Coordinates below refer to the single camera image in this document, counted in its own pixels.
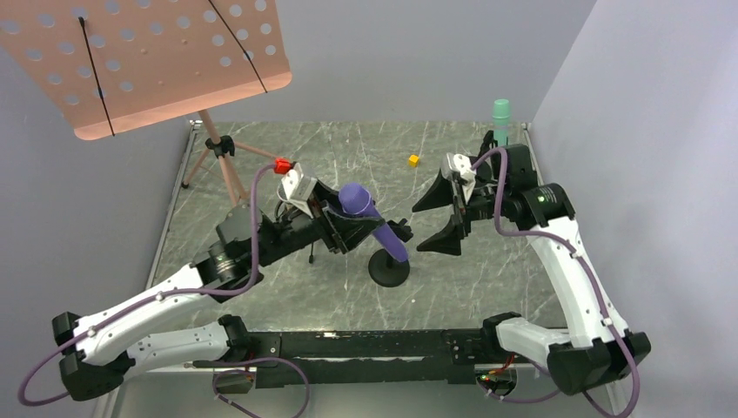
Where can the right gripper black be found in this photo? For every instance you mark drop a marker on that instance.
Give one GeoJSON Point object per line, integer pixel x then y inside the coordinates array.
{"type": "Point", "coordinates": [457, 209]}

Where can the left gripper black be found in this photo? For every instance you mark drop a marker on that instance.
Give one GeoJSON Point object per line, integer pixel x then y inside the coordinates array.
{"type": "Point", "coordinates": [332, 224]}

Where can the purple toy microphone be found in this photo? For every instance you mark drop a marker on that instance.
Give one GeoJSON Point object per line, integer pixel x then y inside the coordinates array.
{"type": "Point", "coordinates": [357, 201]}

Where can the black round-base clip mic stand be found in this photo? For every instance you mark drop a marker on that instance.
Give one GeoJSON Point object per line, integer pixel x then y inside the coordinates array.
{"type": "Point", "coordinates": [383, 268]}

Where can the teal toy microphone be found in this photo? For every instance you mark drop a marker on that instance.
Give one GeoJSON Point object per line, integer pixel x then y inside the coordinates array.
{"type": "Point", "coordinates": [501, 115]}

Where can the black shock mount tripod stand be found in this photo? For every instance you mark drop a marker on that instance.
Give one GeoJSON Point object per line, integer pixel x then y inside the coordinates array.
{"type": "Point", "coordinates": [311, 254]}

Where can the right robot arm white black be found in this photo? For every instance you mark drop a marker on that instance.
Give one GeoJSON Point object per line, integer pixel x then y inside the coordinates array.
{"type": "Point", "coordinates": [598, 346]}

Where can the pink perforated music stand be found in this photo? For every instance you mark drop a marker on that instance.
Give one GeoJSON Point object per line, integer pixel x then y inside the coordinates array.
{"type": "Point", "coordinates": [116, 66]}

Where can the yellow cube near teal microphone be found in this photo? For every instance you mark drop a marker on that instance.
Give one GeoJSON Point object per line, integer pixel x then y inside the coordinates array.
{"type": "Point", "coordinates": [413, 160]}

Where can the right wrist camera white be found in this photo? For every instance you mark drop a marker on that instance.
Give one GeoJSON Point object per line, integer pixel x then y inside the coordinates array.
{"type": "Point", "coordinates": [458, 168]}

